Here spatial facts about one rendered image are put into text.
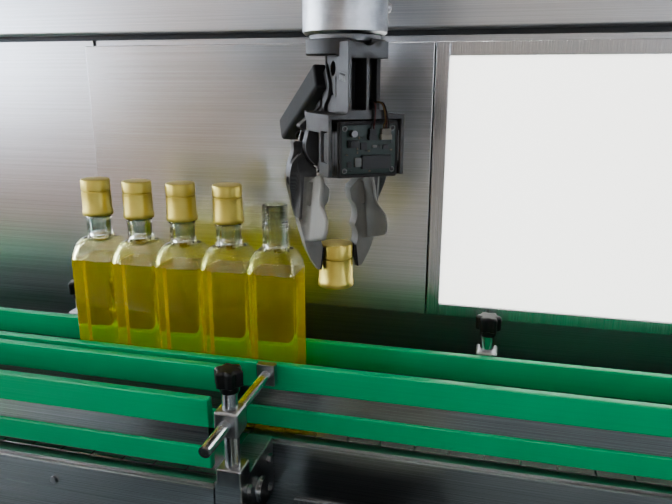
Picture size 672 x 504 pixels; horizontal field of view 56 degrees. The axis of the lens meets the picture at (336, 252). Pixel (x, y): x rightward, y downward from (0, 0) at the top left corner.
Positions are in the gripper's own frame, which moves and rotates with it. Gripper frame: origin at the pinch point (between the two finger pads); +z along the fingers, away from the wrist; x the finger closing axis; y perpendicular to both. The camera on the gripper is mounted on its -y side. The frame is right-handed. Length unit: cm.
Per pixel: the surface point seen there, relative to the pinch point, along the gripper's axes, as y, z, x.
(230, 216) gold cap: -12.6, -1.7, -7.9
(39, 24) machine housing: -43, -24, -27
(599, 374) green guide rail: 7.4, 14.9, 28.7
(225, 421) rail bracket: 2.5, 15.1, -12.2
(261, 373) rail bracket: -6.4, 15.0, -6.4
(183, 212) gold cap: -15.8, -1.9, -12.6
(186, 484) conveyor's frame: -1.3, 23.6, -15.8
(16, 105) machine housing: -49, -13, -31
